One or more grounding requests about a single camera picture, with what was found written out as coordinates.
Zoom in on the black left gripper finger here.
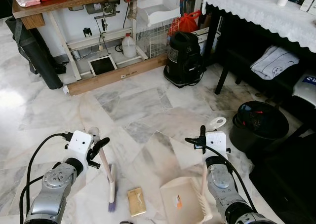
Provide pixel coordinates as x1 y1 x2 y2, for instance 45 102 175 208
92 137 111 157

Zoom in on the beige long handled dustpan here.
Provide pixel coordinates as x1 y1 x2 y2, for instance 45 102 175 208
159 116 228 224

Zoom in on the black plastic bucket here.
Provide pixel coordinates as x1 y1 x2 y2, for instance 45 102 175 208
230 101 289 153

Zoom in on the black table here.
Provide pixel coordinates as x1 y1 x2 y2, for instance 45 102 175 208
202 2 316 111

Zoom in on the brown cardboard piece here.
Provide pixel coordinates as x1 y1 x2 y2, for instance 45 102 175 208
126 187 147 217

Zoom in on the long wooden plank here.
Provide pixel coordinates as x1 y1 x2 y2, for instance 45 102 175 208
63 53 168 96

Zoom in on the black vacuum cleaner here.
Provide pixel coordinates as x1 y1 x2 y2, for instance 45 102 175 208
163 32 205 88

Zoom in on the large black bag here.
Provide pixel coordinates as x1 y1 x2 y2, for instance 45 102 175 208
249 130 316 224

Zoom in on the folded grey garment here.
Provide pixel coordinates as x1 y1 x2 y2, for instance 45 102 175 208
250 45 300 80

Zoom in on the clear plastic bottle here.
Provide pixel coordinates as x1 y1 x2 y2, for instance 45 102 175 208
121 33 137 58

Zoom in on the long dark green bag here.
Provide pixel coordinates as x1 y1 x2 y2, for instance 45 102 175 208
5 16 64 90

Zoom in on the grey bag with blue label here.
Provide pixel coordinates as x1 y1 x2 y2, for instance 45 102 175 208
292 74 316 107

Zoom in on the red plastic bag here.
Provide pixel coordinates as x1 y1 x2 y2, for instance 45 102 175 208
168 10 202 37

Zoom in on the white plastic tray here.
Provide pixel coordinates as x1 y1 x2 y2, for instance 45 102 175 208
137 0 181 27

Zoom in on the white lace tablecloth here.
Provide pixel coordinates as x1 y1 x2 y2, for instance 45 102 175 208
202 0 316 54

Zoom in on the pink packet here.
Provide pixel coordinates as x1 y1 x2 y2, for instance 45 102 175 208
15 0 41 8

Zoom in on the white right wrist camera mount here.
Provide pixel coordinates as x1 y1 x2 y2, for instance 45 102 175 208
205 131 228 158

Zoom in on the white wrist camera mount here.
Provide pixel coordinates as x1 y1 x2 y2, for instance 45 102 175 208
205 131 228 158
67 130 94 165

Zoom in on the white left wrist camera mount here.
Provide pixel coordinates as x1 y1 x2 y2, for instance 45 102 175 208
67 130 94 165

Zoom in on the black panel with white frame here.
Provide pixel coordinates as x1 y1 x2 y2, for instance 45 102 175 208
88 55 118 77

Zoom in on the white wire cage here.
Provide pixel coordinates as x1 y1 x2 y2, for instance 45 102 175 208
134 17 179 59

